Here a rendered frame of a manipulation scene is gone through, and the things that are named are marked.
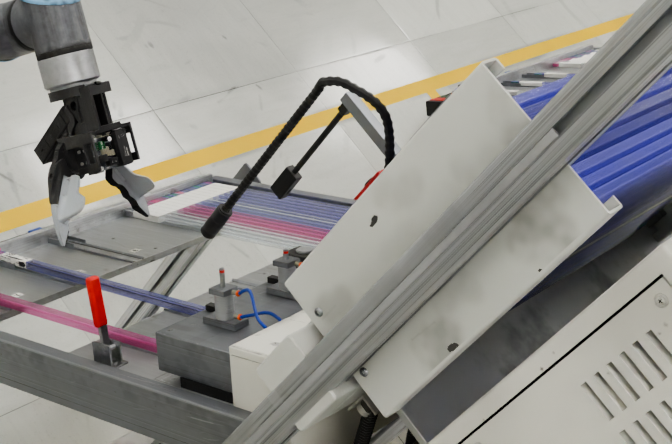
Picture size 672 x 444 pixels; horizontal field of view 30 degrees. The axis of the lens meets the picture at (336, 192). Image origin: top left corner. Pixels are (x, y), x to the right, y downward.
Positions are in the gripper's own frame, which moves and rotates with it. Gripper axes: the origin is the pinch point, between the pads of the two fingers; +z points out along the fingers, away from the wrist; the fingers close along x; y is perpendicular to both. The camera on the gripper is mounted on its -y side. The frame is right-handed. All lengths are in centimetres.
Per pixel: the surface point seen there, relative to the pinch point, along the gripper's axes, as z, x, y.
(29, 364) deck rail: 11.3, -20.9, 6.2
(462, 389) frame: 19, -11, 62
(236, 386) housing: 15.2, -18.7, 38.9
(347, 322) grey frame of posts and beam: 7, -25, 62
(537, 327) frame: 18, 5, 62
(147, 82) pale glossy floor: -19, 124, -125
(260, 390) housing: 15.7, -18.7, 42.4
